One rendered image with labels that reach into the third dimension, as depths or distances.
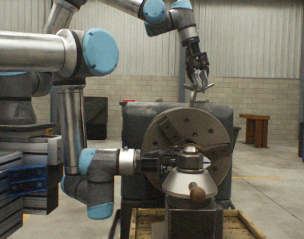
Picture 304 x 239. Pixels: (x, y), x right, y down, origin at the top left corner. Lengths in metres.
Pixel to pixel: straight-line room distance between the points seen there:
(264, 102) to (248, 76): 1.22
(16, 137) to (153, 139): 0.48
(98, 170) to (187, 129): 0.35
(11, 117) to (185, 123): 0.60
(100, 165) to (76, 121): 0.16
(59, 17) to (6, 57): 0.62
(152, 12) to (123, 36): 10.26
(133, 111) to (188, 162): 0.73
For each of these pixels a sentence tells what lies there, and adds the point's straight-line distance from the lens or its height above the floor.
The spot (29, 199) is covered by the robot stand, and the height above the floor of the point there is 0.90.
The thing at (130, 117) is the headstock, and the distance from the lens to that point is 1.10.
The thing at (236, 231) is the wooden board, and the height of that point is 0.88.
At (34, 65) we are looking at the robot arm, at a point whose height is 1.32.
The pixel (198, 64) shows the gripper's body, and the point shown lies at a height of 1.40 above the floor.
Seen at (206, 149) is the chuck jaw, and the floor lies 1.11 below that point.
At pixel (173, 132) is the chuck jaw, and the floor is 1.16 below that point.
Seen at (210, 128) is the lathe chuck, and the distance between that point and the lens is 0.97.
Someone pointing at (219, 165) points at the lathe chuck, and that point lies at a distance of 1.00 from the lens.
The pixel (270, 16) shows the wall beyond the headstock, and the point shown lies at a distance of 12.50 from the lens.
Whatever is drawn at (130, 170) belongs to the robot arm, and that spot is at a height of 1.07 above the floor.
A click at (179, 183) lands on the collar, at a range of 0.39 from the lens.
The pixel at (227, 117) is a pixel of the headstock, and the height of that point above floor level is 1.20.
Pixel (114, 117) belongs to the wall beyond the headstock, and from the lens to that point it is 10.92.
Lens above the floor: 1.24
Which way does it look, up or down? 3 degrees down
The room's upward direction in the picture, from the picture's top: 1 degrees clockwise
